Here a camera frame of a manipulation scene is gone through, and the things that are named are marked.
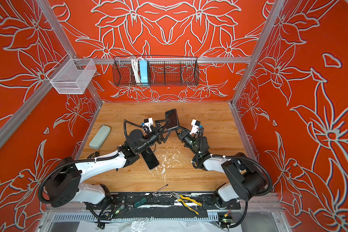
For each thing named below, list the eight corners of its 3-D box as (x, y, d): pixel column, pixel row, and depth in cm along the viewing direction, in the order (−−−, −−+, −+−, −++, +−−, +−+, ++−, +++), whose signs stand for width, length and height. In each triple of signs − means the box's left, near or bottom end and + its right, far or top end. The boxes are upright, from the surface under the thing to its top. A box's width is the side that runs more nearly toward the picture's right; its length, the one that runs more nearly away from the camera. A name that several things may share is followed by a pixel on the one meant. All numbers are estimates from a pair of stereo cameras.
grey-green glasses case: (90, 147, 95) (87, 144, 92) (104, 127, 106) (102, 124, 103) (99, 150, 94) (97, 147, 91) (113, 129, 105) (111, 126, 102)
